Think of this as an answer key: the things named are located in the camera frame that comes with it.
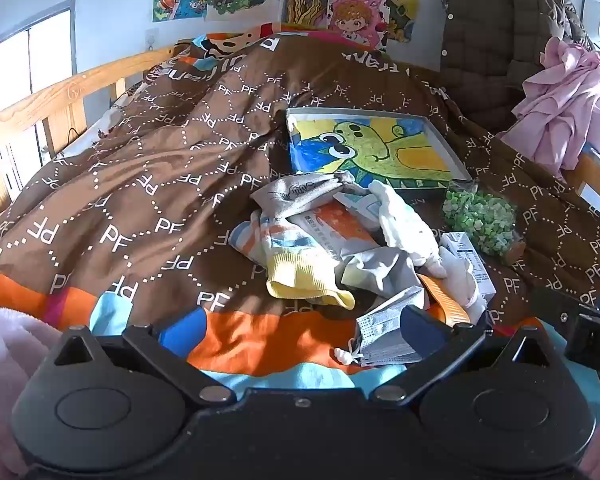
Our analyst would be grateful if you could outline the brown printed blanket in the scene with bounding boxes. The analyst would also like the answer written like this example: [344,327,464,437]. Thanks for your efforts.
[0,22,600,411]

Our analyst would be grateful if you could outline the pink cartoon face wall poster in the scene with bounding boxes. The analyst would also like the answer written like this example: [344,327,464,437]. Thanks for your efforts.
[327,0,390,53]

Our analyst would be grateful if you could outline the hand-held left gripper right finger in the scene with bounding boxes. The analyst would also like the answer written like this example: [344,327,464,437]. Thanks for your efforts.
[369,304,562,407]

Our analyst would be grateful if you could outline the orange and white medicine box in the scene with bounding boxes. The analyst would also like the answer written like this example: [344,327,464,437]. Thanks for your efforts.
[292,200,382,257]

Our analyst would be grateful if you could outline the plain grey sock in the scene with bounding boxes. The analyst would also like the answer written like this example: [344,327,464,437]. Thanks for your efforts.
[339,249,424,307]

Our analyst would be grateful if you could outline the orange rubber strap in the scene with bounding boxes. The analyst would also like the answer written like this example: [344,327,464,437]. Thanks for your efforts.
[419,274,472,327]

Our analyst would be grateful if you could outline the grey face mask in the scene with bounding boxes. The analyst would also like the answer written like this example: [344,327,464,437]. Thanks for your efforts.
[334,285,429,367]

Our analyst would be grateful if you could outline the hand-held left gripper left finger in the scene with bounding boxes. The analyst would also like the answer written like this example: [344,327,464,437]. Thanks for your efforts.
[42,306,238,408]

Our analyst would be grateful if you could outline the pink fluffy cloth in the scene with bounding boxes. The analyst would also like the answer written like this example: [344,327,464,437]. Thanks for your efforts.
[0,302,67,480]

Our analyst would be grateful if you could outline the pink garment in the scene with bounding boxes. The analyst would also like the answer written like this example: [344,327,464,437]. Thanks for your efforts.
[497,37,600,182]

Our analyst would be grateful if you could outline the wooden bed rail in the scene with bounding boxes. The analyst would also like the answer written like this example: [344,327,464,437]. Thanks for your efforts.
[0,42,181,221]
[575,151,600,227]

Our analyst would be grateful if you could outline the grey tray with dinosaur drawing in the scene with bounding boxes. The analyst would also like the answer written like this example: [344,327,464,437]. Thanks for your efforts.
[284,106,474,197]

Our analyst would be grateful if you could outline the grey printed sock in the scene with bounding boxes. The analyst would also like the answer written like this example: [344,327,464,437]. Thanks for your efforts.
[250,170,371,222]

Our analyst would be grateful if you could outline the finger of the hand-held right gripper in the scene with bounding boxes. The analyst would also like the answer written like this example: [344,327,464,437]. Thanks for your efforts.
[530,287,590,334]

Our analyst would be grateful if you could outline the black cable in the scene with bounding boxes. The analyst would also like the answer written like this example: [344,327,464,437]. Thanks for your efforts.
[65,127,89,154]

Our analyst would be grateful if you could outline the brown quilted jacket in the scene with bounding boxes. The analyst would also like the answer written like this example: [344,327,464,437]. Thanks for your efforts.
[437,0,597,131]

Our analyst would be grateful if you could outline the striped sock with yellow cuff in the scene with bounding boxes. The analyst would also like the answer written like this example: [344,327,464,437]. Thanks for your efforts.
[230,207,356,311]

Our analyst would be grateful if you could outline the white milk carton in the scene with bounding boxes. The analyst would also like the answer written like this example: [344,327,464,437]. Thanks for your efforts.
[437,231,498,307]

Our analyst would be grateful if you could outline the window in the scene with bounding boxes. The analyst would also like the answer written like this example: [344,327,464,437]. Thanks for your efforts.
[0,0,77,186]

